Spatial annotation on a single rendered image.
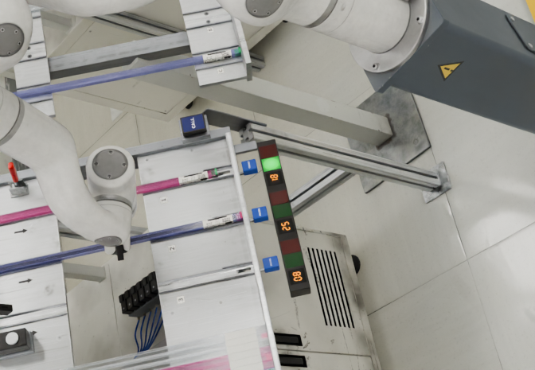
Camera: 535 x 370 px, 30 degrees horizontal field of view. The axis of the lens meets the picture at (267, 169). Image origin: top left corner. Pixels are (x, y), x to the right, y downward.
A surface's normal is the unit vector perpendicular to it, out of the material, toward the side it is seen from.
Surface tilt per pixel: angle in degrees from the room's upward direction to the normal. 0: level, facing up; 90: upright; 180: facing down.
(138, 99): 90
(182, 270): 46
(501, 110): 90
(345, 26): 90
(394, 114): 0
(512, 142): 0
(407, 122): 0
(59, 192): 37
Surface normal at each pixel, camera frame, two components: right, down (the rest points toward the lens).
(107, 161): 0.09, -0.49
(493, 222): -0.75, -0.18
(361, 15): 0.49, 0.50
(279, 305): 0.63, -0.47
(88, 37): 0.20, 0.86
